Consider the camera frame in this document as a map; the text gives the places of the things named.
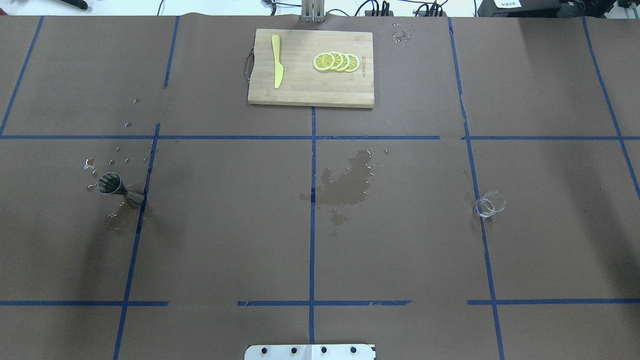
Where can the bamboo cutting board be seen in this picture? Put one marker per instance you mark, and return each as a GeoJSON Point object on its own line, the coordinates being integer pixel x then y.
{"type": "Point", "coordinates": [303, 85]}

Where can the aluminium frame post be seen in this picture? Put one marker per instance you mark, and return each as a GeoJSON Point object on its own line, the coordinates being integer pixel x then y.
{"type": "Point", "coordinates": [313, 11]}

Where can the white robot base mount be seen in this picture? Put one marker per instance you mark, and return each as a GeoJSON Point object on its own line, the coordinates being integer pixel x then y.
{"type": "Point", "coordinates": [357, 351]}

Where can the lemon slice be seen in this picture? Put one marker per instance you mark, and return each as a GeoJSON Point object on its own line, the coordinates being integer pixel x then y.
{"type": "Point", "coordinates": [338, 60]}
{"type": "Point", "coordinates": [346, 62]}
{"type": "Point", "coordinates": [323, 61]}
{"type": "Point", "coordinates": [354, 63]}

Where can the steel jigger measuring cup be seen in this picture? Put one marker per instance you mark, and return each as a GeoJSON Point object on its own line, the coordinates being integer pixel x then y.
{"type": "Point", "coordinates": [111, 184]}

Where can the yellow plastic knife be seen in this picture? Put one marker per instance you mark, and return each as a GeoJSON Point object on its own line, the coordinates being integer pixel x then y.
{"type": "Point", "coordinates": [276, 44]}

